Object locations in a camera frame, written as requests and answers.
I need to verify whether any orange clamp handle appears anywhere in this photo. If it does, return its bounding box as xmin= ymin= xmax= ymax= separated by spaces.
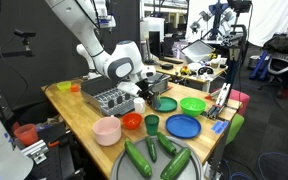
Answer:
xmin=47 ymin=139 xmax=61 ymax=148

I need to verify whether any black keyboard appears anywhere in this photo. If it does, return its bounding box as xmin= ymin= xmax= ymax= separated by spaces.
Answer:
xmin=159 ymin=56 xmax=185 ymax=65

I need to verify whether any black camera on boom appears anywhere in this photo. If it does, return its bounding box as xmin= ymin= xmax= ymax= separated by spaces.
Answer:
xmin=0 ymin=28 xmax=37 ymax=62

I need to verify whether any blue floor cable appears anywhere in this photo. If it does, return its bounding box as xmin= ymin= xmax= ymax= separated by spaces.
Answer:
xmin=223 ymin=143 xmax=288 ymax=180

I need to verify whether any grey plastic bin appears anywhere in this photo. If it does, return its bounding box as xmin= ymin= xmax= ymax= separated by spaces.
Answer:
xmin=150 ymin=73 xmax=172 ymax=96

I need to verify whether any black power brick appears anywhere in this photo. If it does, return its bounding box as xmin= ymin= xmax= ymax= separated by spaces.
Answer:
xmin=160 ymin=63 xmax=174 ymax=71

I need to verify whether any white box with blue label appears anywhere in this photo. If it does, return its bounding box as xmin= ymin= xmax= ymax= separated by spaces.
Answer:
xmin=97 ymin=15 xmax=117 ymax=31

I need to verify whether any white cup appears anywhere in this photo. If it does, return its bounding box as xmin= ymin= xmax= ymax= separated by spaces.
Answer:
xmin=133 ymin=97 xmax=147 ymax=115

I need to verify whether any pink stool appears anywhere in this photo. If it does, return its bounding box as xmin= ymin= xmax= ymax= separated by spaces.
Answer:
xmin=228 ymin=89 xmax=251 ymax=116

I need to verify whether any green cushion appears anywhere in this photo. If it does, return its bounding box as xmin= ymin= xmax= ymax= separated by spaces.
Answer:
xmin=225 ymin=113 xmax=246 ymax=146

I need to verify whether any dark green plate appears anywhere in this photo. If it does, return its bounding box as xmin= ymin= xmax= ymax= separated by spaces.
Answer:
xmin=155 ymin=96 xmax=179 ymax=114

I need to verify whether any red plastic cup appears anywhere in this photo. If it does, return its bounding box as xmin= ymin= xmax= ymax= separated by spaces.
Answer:
xmin=13 ymin=123 xmax=39 ymax=147

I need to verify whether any white goggles headset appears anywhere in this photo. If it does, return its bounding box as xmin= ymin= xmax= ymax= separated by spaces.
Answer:
xmin=197 ymin=65 xmax=216 ymax=76

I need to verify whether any pink bowl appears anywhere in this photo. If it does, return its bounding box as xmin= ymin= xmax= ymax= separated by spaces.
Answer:
xmin=92 ymin=115 xmax=123 ymax=147

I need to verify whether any dark green cup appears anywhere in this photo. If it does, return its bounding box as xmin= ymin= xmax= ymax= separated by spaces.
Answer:
xmin=144 ymin=114 xmax=161 ymax=137

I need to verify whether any blue tape piece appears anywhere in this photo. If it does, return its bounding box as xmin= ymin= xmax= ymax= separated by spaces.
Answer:
xmin=211 ymin=120 xmax=229 ymax=135

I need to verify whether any small dark green cucumber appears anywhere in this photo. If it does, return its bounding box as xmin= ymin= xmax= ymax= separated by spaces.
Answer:
xmin=145 ymin=136 xmax=158 ymax=164

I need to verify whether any yellow toy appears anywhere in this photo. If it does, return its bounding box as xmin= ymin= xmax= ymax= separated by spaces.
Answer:
xmin=179 ymin=65 xmax=191 ymax=76

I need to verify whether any grey office chair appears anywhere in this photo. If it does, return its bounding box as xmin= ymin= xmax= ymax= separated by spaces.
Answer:
xmin=258 ymin=49 xmax=288 ymax=99

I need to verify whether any grey tablet screen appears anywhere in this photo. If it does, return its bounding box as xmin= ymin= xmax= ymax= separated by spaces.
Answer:
xmin=180 ymin=39 xmax=216 ymax=63

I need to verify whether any medium green cucumber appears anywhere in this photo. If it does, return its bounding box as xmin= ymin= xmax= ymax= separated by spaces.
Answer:
xmin=156 ymin=131 xmax=178 ymax=157

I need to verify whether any bright green bowl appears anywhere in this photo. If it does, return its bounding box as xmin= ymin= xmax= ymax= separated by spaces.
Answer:
xmin=179 ymin=96 xmax=207 ymax=118

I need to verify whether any long green cucumber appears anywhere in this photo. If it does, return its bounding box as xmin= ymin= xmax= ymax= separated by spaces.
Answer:
xmin=123 ymin=138 xmax=153 ymax=179

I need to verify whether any white domed machine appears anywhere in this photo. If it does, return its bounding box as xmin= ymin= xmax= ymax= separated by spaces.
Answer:
xmin=0 ymin=110 xmax=34 ymax=180

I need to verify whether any black optical breadboard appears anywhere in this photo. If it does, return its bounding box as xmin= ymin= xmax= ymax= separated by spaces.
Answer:
xmin=15 ymin=128 xmax=85 ymax=180

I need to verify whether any blue multi-head rig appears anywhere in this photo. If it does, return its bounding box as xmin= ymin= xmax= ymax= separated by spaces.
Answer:
xmin=189 ymin=0 xmax=238 ymax=41

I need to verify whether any grey dish rack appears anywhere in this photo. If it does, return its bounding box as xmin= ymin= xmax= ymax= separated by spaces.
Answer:
xmin=80 ymin=77 xmax=138 ymax=117

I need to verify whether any white and black tool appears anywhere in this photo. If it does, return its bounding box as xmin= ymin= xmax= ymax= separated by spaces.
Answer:
xmin=205 ymin=82 xmax=232 ymax=120

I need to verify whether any wooden side desk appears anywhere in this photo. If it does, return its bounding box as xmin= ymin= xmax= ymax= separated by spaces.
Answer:
xmin=150 ymin=59 xmax=228 ymax=93

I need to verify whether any blue plate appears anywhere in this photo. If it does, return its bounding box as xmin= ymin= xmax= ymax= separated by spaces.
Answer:
xmin=165 ymin=113 xmax=202 ymax=140

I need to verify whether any aluminium extrusion bracket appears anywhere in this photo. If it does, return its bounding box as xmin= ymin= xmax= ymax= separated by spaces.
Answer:
xmin=20 ymin=139 xmax=50 ymax=165

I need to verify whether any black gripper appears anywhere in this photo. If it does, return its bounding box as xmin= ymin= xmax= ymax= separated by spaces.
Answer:
xmin=139 ymin=79 xmax=163 ymax=108

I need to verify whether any dark jacket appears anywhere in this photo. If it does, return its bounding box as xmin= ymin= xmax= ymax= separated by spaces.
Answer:
xmin=263 ymin=34 xmax=288 ymax=54

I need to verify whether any black monitor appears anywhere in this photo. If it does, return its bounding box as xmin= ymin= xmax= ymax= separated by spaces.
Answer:
xmin=148 ymin=30 xmax=163 ymax=64

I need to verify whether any lime green small bowl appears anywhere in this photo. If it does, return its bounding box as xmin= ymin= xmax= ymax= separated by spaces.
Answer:
xmin=56 ymin=80 xmax=72 ymax=92

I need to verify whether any white computer tower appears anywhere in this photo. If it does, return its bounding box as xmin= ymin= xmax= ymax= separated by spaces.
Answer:
xmin=140 ymin=16 xmax=167 ymax=51

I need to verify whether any round grey tray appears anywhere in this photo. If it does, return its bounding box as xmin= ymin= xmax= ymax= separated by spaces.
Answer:
xmin=109 ymin=134 xmax=204 ymax=180

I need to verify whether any small steel jug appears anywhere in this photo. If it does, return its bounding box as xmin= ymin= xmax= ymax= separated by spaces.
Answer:
xmin=150 ymin=94 xmax=163 ymax=111

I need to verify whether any large zucchini with stem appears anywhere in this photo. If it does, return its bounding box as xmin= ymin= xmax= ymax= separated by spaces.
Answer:
xmin=159 ymin=147 xmax=192 ymax=180

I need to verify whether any black camera on pole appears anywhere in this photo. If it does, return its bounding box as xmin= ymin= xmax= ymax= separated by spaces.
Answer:
xmin=225 ymin=0 xmax=253 ymax=88

